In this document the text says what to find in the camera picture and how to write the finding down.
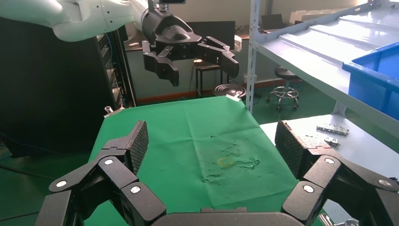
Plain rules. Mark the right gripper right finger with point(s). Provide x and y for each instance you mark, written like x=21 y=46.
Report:
x=321 y=174

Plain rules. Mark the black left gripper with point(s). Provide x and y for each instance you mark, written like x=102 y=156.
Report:
x=173 y=34

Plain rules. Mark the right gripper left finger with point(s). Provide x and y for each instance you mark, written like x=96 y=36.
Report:
x=117 y=170

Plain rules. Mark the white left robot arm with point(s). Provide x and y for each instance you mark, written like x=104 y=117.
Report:
x=78 y=18

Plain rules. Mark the small black stand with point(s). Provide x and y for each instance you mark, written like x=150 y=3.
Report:
x=202 y=66

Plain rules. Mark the small silver metal part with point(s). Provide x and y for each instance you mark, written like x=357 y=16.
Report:
x=332 y=142

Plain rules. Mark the black monitor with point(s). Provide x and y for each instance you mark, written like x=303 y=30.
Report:
x=218 y=29

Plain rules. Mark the black round ribbed disc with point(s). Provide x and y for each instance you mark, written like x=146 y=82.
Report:
x=229 y=90

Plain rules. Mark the notched silver metal part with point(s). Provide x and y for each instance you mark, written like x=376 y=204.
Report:
x=332 y=129

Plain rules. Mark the metal table clamp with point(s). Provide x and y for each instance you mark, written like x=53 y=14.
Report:
x=233 y=97
x=112 y=111
x=333 y=222

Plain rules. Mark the green table cloth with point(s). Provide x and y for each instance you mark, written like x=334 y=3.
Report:
x=202 y=131

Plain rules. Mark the dark laptop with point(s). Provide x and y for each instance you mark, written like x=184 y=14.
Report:
x=272 y=21

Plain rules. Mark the black stool chrome base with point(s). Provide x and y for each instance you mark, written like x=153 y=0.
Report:
x=285 y=73

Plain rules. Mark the yellow tape mark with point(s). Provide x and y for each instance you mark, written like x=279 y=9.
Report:
x=225 y=162

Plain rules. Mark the large blue plastic bin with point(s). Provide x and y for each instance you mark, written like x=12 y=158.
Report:
x=374 y=87

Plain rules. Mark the black equipment cabinet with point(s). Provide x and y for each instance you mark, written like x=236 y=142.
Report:
x=46 y=93

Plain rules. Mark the grey metal shelf rack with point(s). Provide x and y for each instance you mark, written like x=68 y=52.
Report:
x=311 y=46

